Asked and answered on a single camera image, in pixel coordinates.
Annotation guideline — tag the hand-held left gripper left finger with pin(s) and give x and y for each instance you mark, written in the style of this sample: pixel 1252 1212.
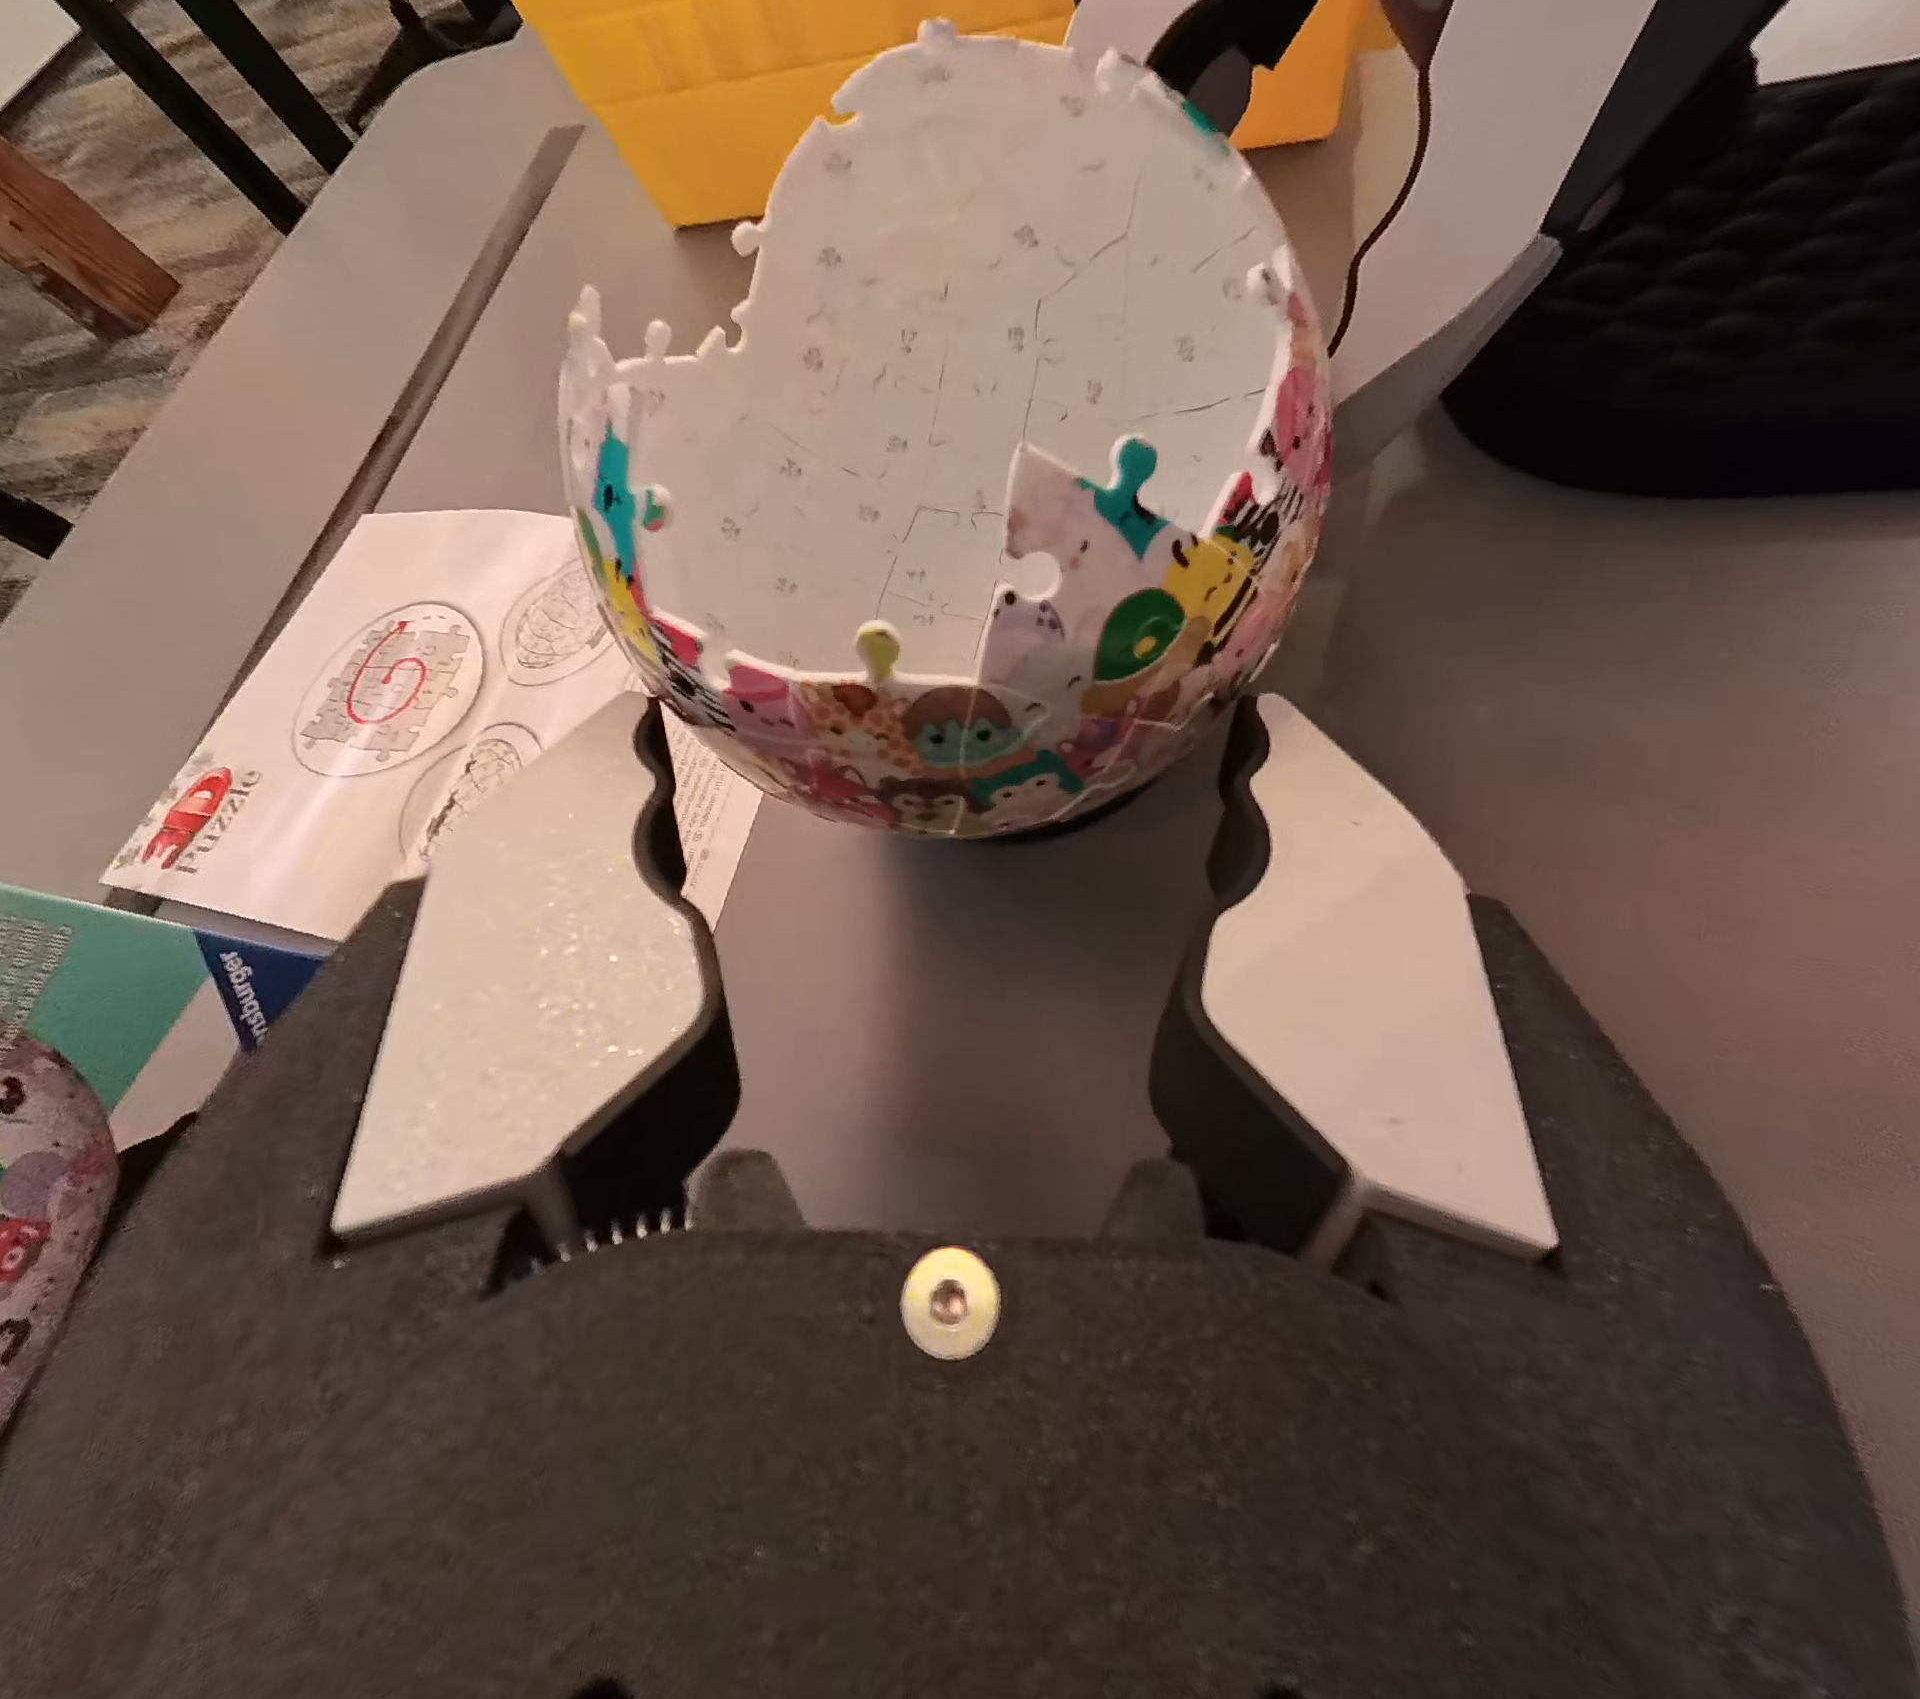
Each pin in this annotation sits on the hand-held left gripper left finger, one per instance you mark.
pixel 540 1011

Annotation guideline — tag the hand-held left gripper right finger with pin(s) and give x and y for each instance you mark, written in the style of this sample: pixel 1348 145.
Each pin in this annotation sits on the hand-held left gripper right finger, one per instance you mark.
pixel 1365 1011

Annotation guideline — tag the yellow plastic bin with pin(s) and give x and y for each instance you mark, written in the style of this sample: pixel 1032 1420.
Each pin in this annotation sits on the yellow plastic bin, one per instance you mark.
pixel 781 5

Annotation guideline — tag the colourful puzzle ball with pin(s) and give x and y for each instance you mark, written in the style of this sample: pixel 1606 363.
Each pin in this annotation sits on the colourful puzzle ball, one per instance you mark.
pixel 960 349

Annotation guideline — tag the printed puzzle box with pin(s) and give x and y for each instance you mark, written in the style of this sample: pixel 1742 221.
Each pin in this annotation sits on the printed puzzle box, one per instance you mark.
pixel 104 1025

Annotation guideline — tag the black wrist rest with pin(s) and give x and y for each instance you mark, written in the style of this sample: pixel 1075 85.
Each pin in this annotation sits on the black wrist rest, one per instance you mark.
pixel 1725 335

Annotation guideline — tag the white instruction sheet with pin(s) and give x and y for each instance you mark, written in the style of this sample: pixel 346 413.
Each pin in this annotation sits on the white instruction sheet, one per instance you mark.
pixel 344 711

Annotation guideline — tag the wooden post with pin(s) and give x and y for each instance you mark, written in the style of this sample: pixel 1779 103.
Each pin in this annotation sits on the wooden post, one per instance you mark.
pixel 75 245

